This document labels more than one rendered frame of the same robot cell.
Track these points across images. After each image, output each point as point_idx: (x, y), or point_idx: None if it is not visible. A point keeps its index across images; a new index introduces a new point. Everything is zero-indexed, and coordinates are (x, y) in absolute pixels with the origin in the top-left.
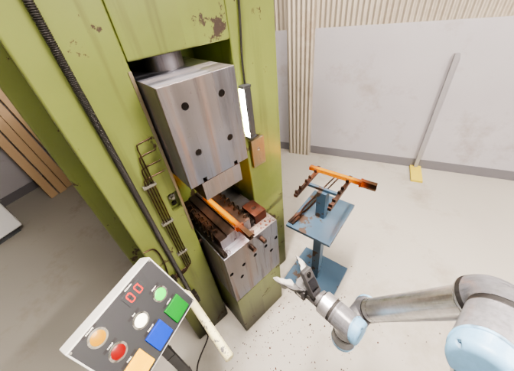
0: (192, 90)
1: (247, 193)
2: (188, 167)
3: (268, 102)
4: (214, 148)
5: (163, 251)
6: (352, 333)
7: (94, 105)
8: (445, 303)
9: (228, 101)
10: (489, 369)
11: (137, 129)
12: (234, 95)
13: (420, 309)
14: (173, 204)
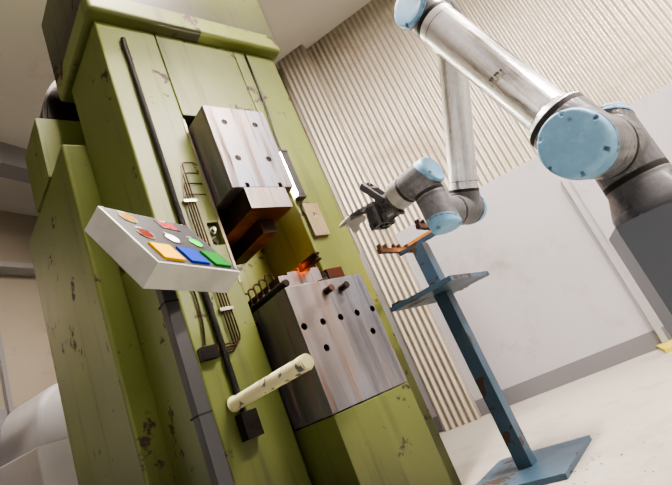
0: (229, 114)
1: None
2: (228, 165)
3: (314, 178)
4: (253, 161)
5: (199, 294)
6: (417, 161)
7: (155, 129)
8: (439, 63)
9: (261, 132)
10: None
11: (183, 154)
12: (266, 130)
13: (443, 93)
14: (214, 241)
